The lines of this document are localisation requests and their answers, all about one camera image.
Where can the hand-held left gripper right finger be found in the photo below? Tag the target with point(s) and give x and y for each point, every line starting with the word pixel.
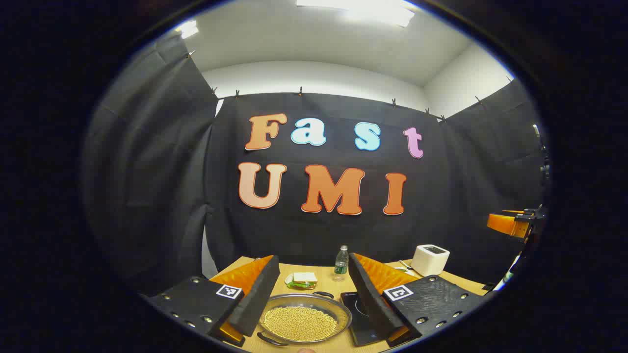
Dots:
pixel 373 299

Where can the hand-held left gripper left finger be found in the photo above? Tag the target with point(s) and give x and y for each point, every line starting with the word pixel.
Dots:
pixel 257 299

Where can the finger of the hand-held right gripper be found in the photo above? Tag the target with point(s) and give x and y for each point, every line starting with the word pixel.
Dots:
pixel 505 224

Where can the black induction cooktop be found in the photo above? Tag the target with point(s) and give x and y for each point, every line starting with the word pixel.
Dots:
pixel 358 314

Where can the steel pot with soybeans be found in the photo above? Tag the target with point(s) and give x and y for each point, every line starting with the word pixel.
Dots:
pixel 300 323

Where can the small white plate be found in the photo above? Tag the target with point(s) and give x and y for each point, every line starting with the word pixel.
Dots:
pixel 288 279

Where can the clear plastic water bottle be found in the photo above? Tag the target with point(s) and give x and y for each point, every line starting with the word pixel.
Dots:
pixel 341 264

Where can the sandwich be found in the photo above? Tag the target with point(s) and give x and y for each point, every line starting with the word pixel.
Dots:
pixel 304 278

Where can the white toaster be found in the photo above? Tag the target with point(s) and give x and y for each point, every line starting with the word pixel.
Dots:
pixel 429 262

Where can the black backdrop cloth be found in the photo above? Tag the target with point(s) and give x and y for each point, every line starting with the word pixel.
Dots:
pixel 441 196

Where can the large ceiling light panel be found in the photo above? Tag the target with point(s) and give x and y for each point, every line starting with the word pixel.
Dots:
pixel 363 10

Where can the small ceiling light panel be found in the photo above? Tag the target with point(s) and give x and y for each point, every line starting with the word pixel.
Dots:
pixel 188 29

